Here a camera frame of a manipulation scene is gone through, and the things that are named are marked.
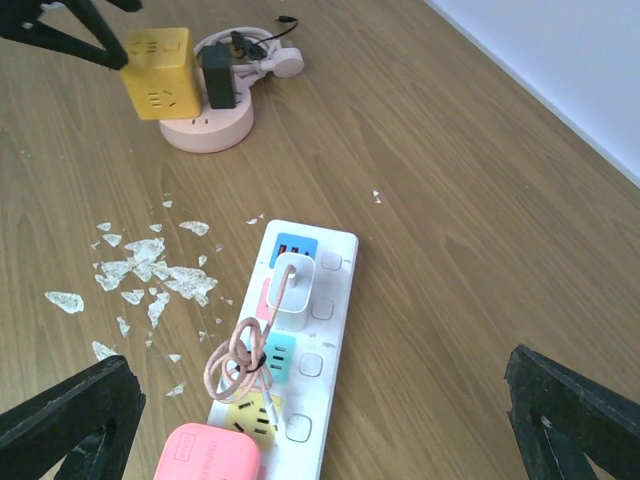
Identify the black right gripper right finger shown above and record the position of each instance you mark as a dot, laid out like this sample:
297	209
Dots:
564	422

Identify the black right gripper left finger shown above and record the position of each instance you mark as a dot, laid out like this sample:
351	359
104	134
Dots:
85	424

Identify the pink square plug adapter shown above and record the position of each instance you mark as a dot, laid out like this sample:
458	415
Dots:
195	451

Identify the yellow cube socket adapter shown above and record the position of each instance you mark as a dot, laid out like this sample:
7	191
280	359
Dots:
160	76

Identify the white power strip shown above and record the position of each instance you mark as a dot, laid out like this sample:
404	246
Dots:
283	399

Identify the black power adapter plug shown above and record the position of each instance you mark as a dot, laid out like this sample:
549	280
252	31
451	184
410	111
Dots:
217	69

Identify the pink round power socket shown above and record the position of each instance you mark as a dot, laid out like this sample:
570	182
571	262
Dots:
214	130

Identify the white usb charger plug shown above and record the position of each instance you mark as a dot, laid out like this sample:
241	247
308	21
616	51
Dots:
290	291

